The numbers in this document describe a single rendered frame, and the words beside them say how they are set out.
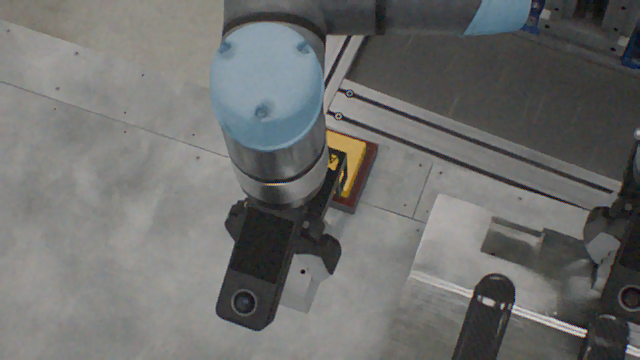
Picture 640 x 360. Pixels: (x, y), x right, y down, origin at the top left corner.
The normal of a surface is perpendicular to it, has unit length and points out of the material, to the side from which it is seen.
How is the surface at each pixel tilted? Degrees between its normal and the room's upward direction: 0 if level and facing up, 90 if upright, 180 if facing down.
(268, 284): 29
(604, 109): 0
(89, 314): 0
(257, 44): 0
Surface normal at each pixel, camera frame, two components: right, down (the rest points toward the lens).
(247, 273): -0.21, 0.08
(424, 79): -0.04, -0.39
